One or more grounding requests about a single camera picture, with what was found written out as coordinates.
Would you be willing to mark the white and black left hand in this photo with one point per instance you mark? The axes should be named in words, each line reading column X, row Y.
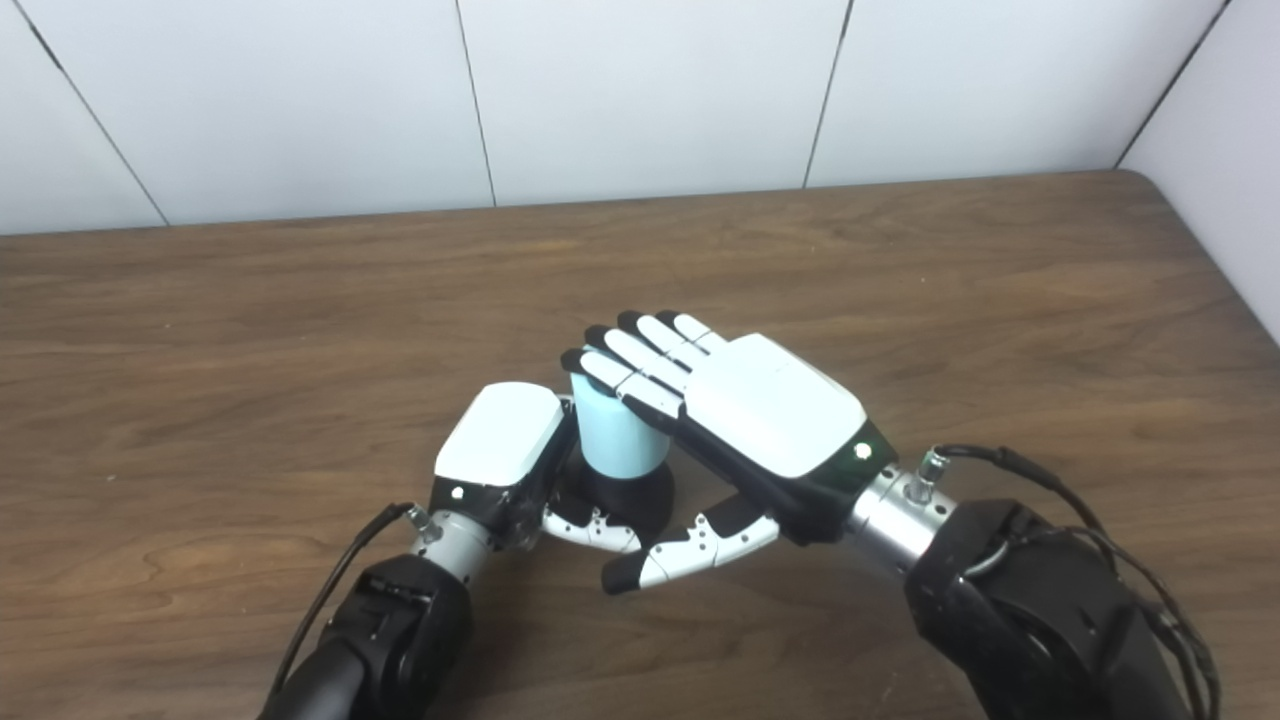
column 500, row 435

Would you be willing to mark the white and black right hand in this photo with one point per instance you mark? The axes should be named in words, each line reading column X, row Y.
column 770, row 405

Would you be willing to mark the black nozzle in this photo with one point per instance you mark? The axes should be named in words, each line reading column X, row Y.
column 630, row 495

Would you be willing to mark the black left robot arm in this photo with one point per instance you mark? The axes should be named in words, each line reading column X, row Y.
column 390, row 630

